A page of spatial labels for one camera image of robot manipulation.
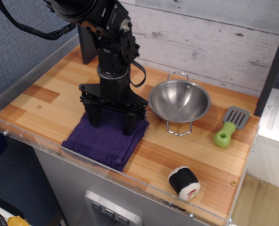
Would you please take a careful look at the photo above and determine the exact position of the grey spatula with green handle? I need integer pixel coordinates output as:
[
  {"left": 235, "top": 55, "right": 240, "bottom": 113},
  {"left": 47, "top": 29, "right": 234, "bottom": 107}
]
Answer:
[{"left": 213, "top": 106, "right": 250, "bottom": 148}]

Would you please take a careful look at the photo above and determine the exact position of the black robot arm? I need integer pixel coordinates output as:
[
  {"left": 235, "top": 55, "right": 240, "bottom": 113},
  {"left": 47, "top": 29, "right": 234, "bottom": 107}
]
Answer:
[{"left": 46, "top": 0, "right": 148, "bottom": 135}]

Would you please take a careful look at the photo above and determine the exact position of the silver dispenser button panel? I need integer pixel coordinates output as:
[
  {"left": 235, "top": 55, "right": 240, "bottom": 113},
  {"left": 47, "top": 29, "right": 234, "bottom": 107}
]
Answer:
[{"left": 85, "top": 190, "right": 143, "bottom": 226}]

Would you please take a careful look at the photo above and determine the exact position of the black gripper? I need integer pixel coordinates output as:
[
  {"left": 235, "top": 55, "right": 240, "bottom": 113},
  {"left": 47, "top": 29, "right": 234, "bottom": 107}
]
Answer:
[{"left": 79, "top": 73, "right": 148, "bottom": 135}]

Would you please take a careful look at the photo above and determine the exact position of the clear acrylic table guard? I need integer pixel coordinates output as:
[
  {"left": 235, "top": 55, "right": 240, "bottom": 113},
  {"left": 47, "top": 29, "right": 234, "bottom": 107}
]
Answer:
[{"left": 0, "top": 37, "right": 259, "bottom": 226}]

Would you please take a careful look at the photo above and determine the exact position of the dark grey vertical post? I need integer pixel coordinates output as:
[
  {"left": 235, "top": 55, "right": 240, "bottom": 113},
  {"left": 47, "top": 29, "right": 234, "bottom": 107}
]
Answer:
[{"left": 77, "top": 25, "right": 98, "bottom": 65}]

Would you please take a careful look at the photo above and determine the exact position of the yellow object at bottom corner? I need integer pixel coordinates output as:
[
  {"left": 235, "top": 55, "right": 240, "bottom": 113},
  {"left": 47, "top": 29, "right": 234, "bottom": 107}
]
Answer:
[{"left": 7, "top": 216, "right": 30, "bottom": 226}]

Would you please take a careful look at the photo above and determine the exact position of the purple cloth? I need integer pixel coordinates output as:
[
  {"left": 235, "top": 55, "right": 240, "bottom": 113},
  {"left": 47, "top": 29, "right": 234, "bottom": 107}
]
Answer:
[{"left": 62, "top": 110, "right": 149, "bottom": 172}]

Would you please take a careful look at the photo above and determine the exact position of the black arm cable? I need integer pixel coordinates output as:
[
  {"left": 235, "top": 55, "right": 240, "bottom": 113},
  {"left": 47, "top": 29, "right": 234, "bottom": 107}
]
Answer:
[{"left": 0, "top": 0, "right": 147, "bottom": 88}]

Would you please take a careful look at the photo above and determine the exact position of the stainless steel bowl with handles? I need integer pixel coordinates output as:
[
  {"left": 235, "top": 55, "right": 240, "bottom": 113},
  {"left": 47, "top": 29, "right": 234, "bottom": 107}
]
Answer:
[{"left": 148, "top": 71, "right": 211, "bottom": 136}]

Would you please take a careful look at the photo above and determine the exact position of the toy sushi roll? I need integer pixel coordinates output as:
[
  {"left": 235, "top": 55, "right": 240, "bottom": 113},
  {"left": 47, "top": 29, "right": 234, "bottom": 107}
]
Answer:
[{"left": 168, "top": 166, "right": 201, "bottom": 201}]

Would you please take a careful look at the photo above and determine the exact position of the white ribbed appliance top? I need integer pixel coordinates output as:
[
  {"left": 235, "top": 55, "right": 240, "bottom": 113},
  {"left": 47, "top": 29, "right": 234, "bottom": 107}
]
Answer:
[{"left": 258, "top": 88, "right": 279, "bottom": 142}]

